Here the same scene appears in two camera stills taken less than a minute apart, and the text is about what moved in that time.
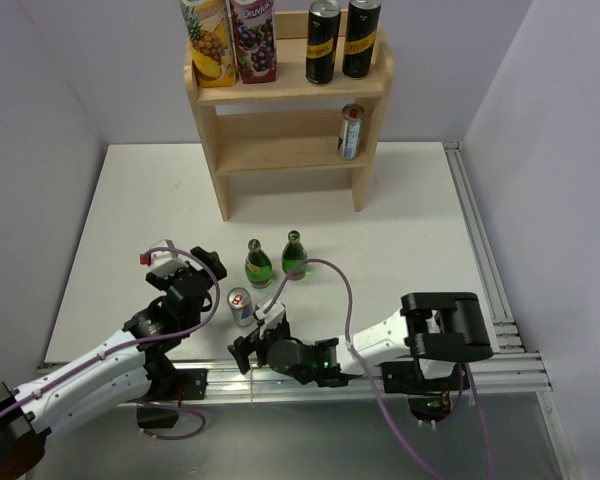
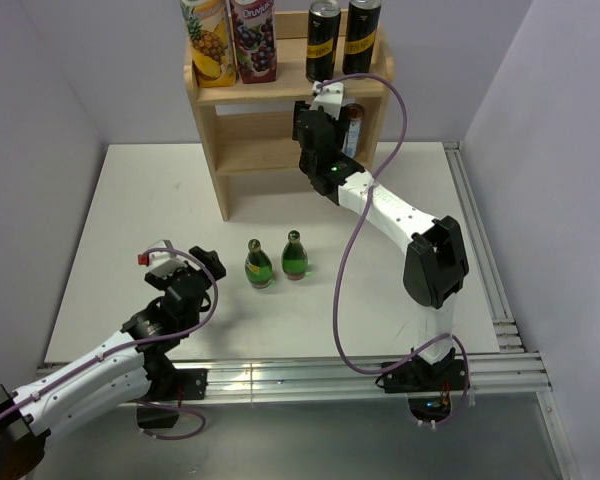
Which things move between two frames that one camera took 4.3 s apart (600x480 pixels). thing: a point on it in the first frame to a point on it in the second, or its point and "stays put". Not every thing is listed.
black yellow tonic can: x=361 y=28 stays put
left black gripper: x=164 y=282 stays put
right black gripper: x=243 y=346 to x=341 y=125
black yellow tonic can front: x=323 y=36 stays put
